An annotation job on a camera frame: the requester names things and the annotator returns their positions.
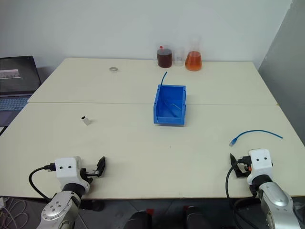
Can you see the grey open laptop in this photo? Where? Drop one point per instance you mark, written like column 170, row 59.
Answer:
column 16, row 76

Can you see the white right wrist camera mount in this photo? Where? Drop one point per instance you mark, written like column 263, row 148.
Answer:
column 259, row 164

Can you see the dark rounded shape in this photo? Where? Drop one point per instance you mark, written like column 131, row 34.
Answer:
column 139, row 220

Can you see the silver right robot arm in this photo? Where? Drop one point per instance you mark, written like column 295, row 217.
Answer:
column 277, row 202

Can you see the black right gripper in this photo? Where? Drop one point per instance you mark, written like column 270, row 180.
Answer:
column 244, row 164

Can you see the beaker with dark brown liquid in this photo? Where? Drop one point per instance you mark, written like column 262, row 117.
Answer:
column 164, row 58

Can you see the small white connector piece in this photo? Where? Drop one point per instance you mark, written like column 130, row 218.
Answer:
column 86, row 120

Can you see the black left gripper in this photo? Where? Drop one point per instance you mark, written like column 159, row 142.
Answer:
column 88, row 174

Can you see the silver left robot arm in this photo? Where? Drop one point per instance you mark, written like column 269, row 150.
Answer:
column 58, row 210

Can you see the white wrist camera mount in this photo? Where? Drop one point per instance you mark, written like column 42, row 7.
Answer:
column 68, row 170
column 259, row 164

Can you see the conical flask with orange liquid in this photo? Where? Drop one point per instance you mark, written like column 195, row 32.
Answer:
column 193, row 62

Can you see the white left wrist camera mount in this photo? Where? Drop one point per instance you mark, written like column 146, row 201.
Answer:
column 68, row 170

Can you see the blue plastic storage bin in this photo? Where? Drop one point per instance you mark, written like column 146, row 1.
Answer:
column 170, row 107

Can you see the small empty glass beaker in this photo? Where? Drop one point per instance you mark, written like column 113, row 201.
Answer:
column 179, row 59

